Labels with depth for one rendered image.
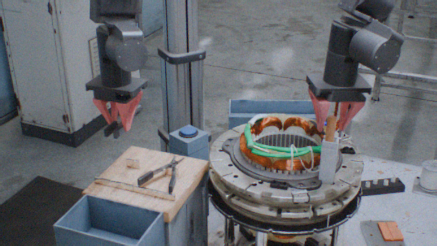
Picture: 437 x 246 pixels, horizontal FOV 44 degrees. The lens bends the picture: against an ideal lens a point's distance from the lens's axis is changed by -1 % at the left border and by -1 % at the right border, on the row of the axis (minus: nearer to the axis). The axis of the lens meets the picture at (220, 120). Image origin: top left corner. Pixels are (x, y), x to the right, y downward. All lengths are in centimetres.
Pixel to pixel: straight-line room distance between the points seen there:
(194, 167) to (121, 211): 19
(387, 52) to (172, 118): 80
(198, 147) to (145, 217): 35
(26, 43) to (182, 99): 199
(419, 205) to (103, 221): 90
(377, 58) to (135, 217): 53
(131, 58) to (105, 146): 255
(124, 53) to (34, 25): 239
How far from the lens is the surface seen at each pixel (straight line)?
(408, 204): 161
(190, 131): 133
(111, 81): 100
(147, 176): 107
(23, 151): 353
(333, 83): 95
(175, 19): 143
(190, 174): 112
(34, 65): 340
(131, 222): 107
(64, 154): 343
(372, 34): 88
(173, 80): 147
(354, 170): 111
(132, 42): 91
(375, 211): 155
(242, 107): 146
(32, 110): 356
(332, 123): 100
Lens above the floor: 167
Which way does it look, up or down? 27 degrees down
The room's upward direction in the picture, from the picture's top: straight up
